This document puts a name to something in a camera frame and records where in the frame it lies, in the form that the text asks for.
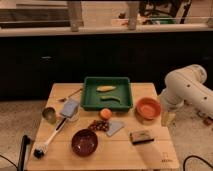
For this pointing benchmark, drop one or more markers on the orange fruit toy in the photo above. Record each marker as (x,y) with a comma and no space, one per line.
(105,113)

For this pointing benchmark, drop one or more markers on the wooden spoon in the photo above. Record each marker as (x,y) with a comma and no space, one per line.
(69,96)

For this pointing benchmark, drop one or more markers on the orange bowl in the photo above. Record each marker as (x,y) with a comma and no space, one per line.
(148,108)

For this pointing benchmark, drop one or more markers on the grey blue cloth piece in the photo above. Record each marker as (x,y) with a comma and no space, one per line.
(114,127)

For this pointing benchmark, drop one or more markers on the green pepper toy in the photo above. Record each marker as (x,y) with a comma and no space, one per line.
(105,98)

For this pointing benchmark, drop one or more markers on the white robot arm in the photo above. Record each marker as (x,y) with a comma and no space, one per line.
(185,84)

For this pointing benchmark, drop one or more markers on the green plastic tray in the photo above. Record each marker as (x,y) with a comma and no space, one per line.
(90,98)

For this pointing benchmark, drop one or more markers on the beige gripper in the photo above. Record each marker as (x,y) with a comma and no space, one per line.
(167,117)

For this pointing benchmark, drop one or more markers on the dark purple bowl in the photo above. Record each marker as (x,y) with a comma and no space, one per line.
(84,142)

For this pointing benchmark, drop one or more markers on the blue sponge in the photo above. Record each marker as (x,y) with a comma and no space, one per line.
(69,109)

